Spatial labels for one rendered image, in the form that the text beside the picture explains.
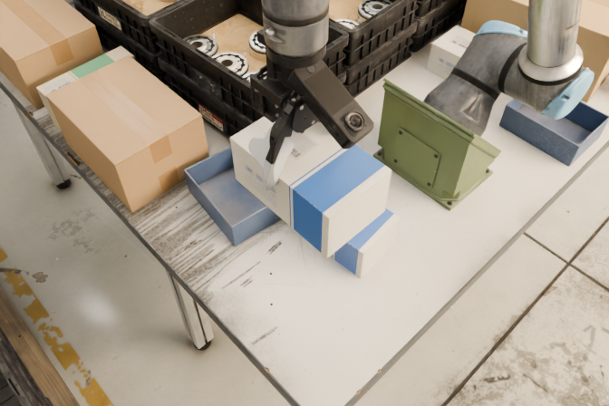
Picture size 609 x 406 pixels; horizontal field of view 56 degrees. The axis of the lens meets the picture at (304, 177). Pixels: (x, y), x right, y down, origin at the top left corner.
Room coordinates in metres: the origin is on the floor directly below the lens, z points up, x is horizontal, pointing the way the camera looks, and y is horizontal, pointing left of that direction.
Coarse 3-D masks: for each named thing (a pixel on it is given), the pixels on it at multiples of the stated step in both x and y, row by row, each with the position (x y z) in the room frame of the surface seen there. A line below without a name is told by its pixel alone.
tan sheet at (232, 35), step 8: (240, 16) 1.36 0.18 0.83; (224, 24) 1.32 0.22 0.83; (232, 24) 1.32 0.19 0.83; (240, 24) 1.32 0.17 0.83; (248, 24) 1.32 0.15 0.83; (256, 24) 1.32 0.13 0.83; (208, 32) 1.29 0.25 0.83; (216, 32) 1.29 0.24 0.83; (224, 32) 1.29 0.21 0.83; (232, 32) 1.29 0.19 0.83; (240, 32) 1.29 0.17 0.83; (248, 32) 1.29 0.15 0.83; (216, 40) 1.25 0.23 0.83; (224, 40) 1.25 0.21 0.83; (232, 40) 1.25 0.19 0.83; (240, 40) 1.25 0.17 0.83; (248, 40) 1.25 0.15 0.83; (224, 48) 1.22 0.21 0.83; (232, 48) 1.22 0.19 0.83; (240, 48) 1.22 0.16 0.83; (248, 48) 1.22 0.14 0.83; (248, 56) 1.18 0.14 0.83; (256, 64) 1.15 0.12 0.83; (264, 64) 1.15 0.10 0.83
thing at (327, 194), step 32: (256, 128) 0.60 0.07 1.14; (320, 128) 0.60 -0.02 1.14; (288, 160) 0.53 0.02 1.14; (320, 160) 0.53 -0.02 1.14; (352, 160) 0.53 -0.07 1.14; (256, 192) 0.54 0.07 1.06; (288, 192) 0.49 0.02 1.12; (320, 192) 0.47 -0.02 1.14; (352, 192) 0.47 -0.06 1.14; (384, 192) 0.51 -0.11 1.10; (288, 224) 0.49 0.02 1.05; (320, 224) 0.44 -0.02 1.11; (352, 224) 0.46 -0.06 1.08
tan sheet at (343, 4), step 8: (336, 0) 1.45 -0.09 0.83; (344, 0) 1.45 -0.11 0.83; (352, 0) 1.45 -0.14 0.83; (360, 0) 1.45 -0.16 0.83; (336, 8) 1.40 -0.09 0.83; (344, 8) 1.40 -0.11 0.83; (352, 8) 1.40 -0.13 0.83; (336, 16) 1.36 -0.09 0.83; (344, 16) 1.36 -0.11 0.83; (352, 16) 1.36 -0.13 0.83
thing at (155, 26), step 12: (192, 0) 1.28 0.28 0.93; (168, 12) 1.23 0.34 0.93; (156, 24) 1.17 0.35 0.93; (168, 36) 1.13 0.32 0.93; (348, 36) 1.13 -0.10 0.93; (180, 48) 1.10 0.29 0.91; (192, 48) 1.08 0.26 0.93; (336, 48) 1.09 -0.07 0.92; (204, 60) 1.04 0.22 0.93; (324, 60) 1.07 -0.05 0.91; (216, 72) 1.02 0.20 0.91; (228, 72) 0.99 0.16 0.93; (240, 84) 0.96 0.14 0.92
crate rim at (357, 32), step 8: (400, 0) 1.28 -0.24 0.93; (408, 0) 1.30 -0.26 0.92; (384, 8) 1.24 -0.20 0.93; (392, 8) 1.25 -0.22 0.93; (400, 8) 1.27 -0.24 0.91; (376, 16) 1.21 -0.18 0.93; (384, 16) 1.23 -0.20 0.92; (336, 24) 1.17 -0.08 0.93; (360, 24) 1.17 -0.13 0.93; (368, 24) 1.18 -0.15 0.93; (376, 24) 1.20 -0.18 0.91; (352, 32) 1.14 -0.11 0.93; (360, 32) 1.16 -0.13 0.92; (352, 40) 1.14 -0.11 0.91
